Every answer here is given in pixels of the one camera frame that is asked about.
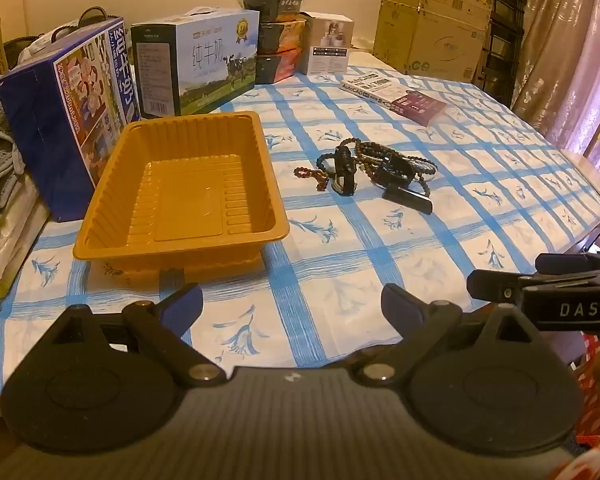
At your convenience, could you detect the small brown bead bracelet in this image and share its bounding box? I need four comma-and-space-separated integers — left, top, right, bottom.
293, 163, 332, 194

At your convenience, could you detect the pile of plastic packaging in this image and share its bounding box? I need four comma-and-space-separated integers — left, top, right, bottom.
0, 175, 52, 311

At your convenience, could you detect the red orange instant noodle bowl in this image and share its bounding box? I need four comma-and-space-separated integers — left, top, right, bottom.
253, 50, 304, 85

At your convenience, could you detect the white green milk carton box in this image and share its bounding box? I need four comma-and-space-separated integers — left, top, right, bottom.
130, 6, 261, 117

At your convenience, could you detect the white pearl necklace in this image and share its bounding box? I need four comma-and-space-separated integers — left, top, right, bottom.
405, 165, 439, 197

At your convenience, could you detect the small white product box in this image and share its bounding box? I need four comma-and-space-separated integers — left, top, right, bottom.
299, 11, 355, 77

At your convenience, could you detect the dark instant noodle bowl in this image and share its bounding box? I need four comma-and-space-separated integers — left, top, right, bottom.
234, 0, 309, 24

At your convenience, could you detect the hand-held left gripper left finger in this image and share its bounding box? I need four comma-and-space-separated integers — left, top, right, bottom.
45, 282, 228, 389

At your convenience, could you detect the white maroon book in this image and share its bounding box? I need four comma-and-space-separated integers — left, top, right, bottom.
338, 72, 449, 126

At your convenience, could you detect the black wide band watch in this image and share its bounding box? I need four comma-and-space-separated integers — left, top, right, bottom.
374, 152, 417, 189

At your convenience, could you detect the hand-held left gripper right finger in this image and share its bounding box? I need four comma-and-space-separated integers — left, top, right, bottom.
351, 283, 543, 387

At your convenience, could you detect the blue checked tablecloth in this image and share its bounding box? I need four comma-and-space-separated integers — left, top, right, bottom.
0, 57, 600, 397

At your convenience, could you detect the long brown bead necklace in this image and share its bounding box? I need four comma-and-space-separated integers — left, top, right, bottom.
354, 139, 399, 174

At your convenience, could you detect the white bag with black handles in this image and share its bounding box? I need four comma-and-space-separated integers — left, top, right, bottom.
4, 6, 127, 69

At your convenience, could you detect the large cardboard box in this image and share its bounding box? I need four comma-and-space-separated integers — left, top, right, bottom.
373, 0, 492, 84

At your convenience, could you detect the beige patterned curtain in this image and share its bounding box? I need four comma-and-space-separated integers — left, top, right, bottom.
509, 0, 600, 154

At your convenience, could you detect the orange plastic tray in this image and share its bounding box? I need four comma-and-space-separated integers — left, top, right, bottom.
73, 111, 291, 286

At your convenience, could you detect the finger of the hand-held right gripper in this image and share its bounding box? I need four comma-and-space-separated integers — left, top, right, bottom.
467, 268, 537, 305
535, 252, 600, 277

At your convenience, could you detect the white pearl string bracelet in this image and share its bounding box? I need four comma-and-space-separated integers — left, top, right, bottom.
402, 157, 439, 181

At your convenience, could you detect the black rectangular clip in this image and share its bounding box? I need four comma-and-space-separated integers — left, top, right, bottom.
382, 184, 434, 216

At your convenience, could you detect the blue milk carton box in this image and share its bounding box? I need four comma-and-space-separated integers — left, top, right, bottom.
0, 16, 142, 224

